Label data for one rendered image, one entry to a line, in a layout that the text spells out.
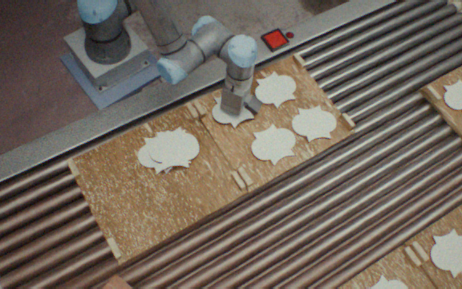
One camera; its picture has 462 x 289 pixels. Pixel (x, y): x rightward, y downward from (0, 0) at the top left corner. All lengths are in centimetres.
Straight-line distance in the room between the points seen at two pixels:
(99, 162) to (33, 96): 139
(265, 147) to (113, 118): 49
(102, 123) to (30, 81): 136
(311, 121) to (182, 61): 50
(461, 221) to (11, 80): 233
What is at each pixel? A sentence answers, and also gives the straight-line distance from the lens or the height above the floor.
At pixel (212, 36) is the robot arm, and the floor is 124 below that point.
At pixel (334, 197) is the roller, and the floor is 92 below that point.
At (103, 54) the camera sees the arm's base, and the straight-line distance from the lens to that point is 152.
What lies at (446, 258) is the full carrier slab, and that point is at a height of 95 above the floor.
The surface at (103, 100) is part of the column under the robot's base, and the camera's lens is 157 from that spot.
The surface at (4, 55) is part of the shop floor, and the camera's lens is 295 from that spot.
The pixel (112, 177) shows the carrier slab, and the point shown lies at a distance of 136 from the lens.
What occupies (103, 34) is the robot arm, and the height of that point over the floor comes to 109.
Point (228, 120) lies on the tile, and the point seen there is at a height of 96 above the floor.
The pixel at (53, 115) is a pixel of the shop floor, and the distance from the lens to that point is 263.
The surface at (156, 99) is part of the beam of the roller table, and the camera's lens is 150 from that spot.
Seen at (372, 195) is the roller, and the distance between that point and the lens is 144.
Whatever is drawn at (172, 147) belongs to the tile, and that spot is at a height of 98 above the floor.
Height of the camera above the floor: 217
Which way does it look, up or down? 62 degrees down
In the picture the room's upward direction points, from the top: 10 degrees clockwise
